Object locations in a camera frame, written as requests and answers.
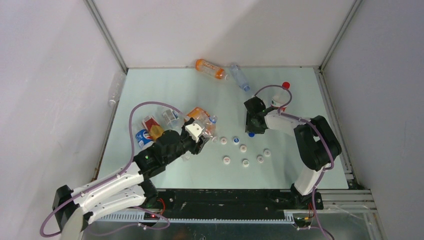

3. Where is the red yellow label tea bottle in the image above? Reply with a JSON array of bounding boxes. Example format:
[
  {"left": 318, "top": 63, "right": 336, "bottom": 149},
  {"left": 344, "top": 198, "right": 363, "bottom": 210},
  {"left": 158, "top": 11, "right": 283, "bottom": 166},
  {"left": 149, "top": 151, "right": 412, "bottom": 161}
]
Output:
[{"left": 142, "top": 115, "right": 165, "bottom": 141}]

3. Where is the white cap near orange bottle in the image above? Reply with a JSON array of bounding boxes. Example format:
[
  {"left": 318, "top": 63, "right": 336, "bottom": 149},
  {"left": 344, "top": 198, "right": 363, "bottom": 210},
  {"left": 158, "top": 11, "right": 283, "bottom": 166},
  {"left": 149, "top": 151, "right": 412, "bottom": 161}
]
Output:
[{"left": 220, "top": 136, "right": 228, "bottom": 145}]

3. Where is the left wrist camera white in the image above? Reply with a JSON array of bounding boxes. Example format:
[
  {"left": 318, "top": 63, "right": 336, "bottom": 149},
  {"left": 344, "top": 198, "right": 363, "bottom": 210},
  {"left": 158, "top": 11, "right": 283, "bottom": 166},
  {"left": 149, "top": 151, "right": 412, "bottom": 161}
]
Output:
[{"left": 184, "top": 119, "right": 205, "bottom": 143}]

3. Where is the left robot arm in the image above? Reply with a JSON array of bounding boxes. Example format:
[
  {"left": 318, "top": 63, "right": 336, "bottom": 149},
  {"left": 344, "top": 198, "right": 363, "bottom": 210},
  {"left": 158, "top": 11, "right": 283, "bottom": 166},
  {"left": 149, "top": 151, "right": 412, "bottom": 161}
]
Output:
[{"left": 52, "top": 123, "right": 210, "bottom": 231}]

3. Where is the large orange label bottle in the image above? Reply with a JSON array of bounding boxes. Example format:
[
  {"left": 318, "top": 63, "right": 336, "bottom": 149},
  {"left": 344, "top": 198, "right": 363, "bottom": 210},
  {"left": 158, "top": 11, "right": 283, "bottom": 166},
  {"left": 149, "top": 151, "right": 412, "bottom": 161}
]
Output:
[{"left": 183, "top": 107, "right": 210, "bottom": 123}]

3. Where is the slim orange label bottle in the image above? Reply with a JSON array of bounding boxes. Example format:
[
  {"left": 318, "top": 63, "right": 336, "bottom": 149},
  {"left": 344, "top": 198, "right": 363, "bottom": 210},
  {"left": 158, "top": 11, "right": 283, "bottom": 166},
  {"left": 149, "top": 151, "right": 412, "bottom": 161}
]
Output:
[{"left": 195, "top": 58, "right": 228, "bottom": 80}]

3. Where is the white cap front middle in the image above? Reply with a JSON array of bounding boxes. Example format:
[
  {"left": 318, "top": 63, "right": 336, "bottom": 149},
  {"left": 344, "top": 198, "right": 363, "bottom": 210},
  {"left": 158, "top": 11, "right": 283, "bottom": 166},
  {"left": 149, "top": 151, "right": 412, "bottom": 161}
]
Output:
[{"left": 241, "top": 159, "right": 250, "bottom": 168}]

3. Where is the Pepsi bottle blue label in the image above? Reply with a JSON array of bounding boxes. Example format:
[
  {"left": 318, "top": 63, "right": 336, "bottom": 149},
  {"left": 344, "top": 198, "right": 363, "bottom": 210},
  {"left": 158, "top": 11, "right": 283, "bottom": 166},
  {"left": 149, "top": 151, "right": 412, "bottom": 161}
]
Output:
[{"left": 196, "top": 115, "right": 218, "bottom": 139}]

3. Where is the clear bottle by wall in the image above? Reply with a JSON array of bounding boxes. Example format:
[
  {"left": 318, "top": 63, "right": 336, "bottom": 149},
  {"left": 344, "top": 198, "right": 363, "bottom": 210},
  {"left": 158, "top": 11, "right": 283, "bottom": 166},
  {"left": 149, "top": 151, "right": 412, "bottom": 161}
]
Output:
[{"left": 108, "top": 72, "right": 126, "bottom": 107}]

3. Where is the white cap centre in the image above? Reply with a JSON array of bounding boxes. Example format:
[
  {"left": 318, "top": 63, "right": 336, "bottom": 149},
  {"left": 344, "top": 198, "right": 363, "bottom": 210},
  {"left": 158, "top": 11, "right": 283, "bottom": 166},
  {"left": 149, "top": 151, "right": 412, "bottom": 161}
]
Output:
[{"left": 239, "top": 144, "right": 247, "bottom": 153}]

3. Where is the Nongfu Spring red label bottle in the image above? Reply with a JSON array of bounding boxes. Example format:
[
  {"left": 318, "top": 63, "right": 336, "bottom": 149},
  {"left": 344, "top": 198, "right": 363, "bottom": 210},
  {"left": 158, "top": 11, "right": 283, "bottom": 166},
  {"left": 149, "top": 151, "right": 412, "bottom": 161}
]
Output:
[{"left": 271, "top": 88, "right": 291, "bottom": 108}]

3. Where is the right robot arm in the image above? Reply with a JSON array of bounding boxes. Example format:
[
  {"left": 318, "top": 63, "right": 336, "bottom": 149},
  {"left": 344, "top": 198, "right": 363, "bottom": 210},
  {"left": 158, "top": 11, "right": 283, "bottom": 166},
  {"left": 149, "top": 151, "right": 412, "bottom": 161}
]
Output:
[{"left": 244, "top": 96, "right": 342, "bottom": 209}]

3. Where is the white cap front right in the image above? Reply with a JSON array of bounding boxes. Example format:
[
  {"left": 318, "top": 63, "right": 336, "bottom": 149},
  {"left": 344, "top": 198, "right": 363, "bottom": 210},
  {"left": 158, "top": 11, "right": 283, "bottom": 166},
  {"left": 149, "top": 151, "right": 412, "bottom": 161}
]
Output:
[{"left": 257, "top": 155, "right": 265, "bottom": 163}]

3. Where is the white cap far right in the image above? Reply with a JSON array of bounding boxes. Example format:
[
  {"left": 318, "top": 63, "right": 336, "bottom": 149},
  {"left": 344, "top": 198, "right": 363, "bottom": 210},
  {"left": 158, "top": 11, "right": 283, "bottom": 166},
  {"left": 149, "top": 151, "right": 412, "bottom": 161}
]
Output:
[{"left": 263, "top": 149, "right": 271, "bottom": 157}]

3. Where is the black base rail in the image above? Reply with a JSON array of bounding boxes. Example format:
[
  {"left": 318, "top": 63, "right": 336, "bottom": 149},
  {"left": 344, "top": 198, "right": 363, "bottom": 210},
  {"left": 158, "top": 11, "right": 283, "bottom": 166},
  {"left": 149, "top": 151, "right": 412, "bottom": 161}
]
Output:
[{"left": 144, "top": 189, "right": 324, "bottom": 221}]

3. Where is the Pepsi bottle lower left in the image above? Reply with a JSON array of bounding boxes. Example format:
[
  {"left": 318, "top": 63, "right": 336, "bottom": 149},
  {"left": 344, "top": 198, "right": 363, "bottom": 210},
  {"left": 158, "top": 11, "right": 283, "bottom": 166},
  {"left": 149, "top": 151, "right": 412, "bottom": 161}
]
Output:
[{"left": 135, "top": 129, "right": 154, "bottom": 150}]

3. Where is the red bottle cap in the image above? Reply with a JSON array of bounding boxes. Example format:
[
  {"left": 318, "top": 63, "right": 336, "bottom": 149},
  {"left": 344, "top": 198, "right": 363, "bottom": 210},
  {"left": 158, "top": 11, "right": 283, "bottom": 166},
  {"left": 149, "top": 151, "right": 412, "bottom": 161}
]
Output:
[{"left": 282, "top": 81, "right": 291, "bottom": 89}]

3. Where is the white cap blue logo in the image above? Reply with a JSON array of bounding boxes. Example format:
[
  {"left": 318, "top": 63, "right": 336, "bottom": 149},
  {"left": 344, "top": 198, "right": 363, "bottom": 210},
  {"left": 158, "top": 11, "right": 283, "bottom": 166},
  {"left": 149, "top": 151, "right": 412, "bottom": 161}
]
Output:
[{"left": 232, "top": 137, "right": 240, "bottom": 145}]

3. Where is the white cap front left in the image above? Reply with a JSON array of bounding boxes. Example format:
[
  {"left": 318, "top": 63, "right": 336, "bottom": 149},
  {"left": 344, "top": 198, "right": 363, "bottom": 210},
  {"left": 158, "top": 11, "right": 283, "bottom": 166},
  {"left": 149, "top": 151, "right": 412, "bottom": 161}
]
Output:
[{"left": 222, "top": 156, "right": 231, "bottom": 165}]

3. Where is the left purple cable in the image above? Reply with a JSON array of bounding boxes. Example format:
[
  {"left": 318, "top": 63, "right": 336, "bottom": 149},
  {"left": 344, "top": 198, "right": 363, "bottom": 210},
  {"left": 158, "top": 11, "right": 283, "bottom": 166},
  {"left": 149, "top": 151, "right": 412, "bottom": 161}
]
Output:
[{"left": 39, "top": 101, "right": 186, "bottom": 239}]

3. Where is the clear bluish water bottle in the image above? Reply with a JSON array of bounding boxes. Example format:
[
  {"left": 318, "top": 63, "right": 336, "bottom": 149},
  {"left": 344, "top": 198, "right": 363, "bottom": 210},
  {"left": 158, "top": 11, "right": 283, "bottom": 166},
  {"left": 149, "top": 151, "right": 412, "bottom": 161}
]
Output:
[{"left": 229, "top": 64, "right": 250, "bottom": 92}]

